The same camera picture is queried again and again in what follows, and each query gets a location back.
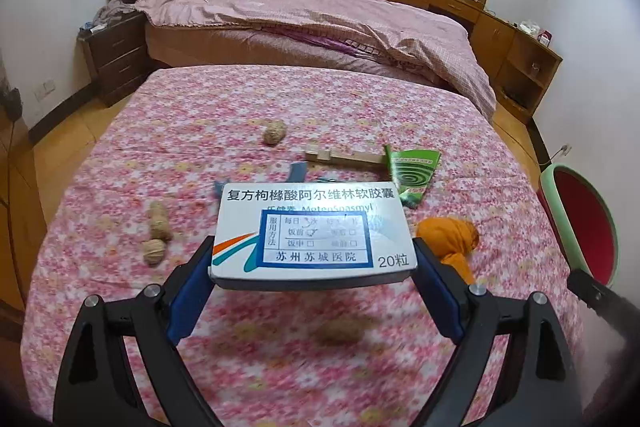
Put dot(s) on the dark wooden nightstand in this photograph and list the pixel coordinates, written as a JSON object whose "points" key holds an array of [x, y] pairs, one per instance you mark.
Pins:
{"points": [[117, 57]]}

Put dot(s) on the pink striped quilt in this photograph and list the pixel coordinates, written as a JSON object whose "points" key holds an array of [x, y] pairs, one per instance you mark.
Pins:
{"points": [[386, 32]]}

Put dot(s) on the clothes pile on nightstand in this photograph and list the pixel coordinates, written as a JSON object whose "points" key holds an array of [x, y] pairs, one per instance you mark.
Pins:
{"points": [[109, 14]]}

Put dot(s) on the green mosquito coil wrapper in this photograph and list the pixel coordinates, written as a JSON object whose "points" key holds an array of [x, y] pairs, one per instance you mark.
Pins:
{"points": [[411, 171]]}

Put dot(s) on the peanut near gripper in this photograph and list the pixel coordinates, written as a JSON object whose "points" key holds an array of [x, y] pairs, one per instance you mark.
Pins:
{"points": [[343, 331]]}

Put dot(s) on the white medicine box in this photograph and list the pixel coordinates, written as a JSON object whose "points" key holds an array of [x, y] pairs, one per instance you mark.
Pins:
{"points": [[310, 236]]}

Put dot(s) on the wooden clothespin half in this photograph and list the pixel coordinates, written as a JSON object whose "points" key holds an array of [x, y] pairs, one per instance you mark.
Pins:
{"points": [[325, 156]]}

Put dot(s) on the red and green bin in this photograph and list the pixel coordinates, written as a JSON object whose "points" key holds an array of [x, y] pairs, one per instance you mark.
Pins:
{"points": [[581, 221]]}

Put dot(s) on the round walnut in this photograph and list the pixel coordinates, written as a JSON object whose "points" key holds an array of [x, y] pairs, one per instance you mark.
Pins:
{"points": [[153, 251]]}

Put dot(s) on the pink floral table cloth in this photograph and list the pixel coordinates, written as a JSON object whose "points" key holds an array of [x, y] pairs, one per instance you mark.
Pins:
{"points": [[253, 355]]}

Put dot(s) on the peanut in shell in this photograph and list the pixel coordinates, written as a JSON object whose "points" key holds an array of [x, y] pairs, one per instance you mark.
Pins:
{"points": [[159, 222]]}

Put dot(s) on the long wooden cabinet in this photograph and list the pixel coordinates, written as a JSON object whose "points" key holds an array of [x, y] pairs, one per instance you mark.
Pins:
{"points": [[519, 67]]}

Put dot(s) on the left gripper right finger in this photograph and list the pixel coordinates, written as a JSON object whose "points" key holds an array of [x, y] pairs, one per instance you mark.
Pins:
{"points": [[537, 383]]}

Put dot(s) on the blue plastic curved piece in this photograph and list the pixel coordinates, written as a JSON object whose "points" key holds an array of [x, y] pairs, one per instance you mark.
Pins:
{"points": [[296, 174]]}

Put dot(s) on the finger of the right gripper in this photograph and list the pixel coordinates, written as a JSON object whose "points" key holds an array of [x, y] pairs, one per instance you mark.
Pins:
{"points": [[617, 311]]}

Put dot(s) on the dark wooden bed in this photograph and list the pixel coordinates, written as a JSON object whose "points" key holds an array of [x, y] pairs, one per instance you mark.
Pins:
{"points": [[183, 47]]}

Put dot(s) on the orange peel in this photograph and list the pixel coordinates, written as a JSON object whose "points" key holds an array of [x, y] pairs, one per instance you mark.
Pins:
{"points": [[452, 242]]}

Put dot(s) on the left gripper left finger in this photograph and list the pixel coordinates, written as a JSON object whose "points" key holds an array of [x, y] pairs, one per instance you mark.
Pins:
{"points": [[96, 385]]}

